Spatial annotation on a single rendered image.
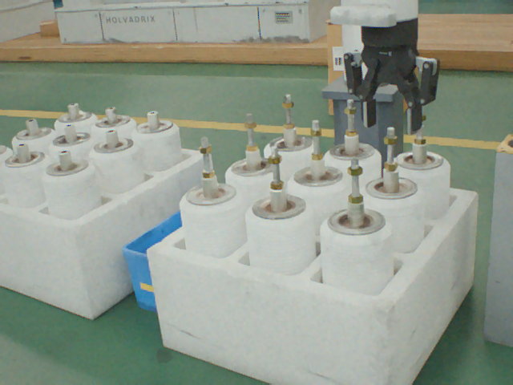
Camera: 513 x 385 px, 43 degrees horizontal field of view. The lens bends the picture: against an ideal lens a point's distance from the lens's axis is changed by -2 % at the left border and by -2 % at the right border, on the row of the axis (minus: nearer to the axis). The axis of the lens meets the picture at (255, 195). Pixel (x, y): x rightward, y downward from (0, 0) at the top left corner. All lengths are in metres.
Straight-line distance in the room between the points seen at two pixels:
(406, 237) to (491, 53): 1.81
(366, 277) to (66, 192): 0.55
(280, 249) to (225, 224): 0.10
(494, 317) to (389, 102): 0.47
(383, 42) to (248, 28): 2.24
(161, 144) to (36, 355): 0.46
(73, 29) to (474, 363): 3.01
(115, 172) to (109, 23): 2.32
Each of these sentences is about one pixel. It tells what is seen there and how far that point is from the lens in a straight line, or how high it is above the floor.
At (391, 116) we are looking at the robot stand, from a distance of 1.31.
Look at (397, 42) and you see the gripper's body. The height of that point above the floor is 0.47.
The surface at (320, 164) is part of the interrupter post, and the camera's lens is 1.00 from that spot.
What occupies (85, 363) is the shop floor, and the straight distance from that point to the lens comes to 1.11.
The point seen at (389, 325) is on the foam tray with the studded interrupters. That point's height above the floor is 0.16.
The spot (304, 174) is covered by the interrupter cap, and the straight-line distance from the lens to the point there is 1.03.
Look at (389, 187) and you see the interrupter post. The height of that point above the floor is 0.26.
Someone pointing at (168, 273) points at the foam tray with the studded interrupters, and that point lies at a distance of 1.00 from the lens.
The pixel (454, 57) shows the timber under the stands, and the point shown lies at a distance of 2.73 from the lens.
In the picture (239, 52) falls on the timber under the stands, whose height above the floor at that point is 0.05.
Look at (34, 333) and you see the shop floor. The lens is 1.22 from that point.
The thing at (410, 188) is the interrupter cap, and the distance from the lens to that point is 0.96.
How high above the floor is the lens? 0.64
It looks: 23 degrees down
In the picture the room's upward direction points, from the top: 5 degrees counter-clockwise
